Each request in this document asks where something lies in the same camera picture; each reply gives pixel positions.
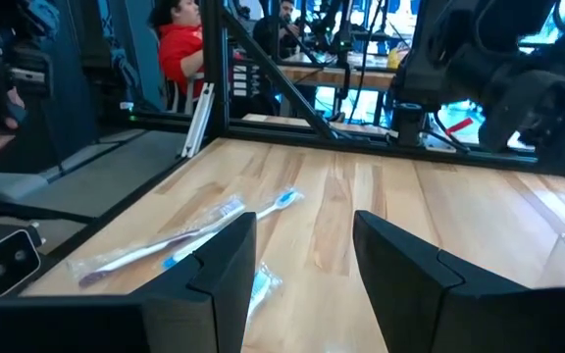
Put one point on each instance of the purple wrapped toothbrush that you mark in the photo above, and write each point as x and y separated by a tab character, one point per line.
140	251

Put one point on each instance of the black neighbouring robot arm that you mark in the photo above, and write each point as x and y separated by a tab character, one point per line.
344	49

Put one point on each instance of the silver aluminium extrusion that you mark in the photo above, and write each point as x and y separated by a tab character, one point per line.
199	122

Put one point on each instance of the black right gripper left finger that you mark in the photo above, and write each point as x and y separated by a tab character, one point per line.
214	294

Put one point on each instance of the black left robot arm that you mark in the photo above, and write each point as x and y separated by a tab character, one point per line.
508	73

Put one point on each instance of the silver-faced depth camera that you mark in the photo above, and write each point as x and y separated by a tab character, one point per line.
5	260

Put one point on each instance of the blue toothbrush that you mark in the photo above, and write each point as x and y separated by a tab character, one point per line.
263	287
282	198

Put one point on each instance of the person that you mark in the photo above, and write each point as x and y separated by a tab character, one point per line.
272	34
179	49

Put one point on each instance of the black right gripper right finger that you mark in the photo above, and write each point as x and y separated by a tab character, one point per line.
410	304

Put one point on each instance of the wooden workstation table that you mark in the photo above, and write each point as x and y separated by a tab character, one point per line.
336	76

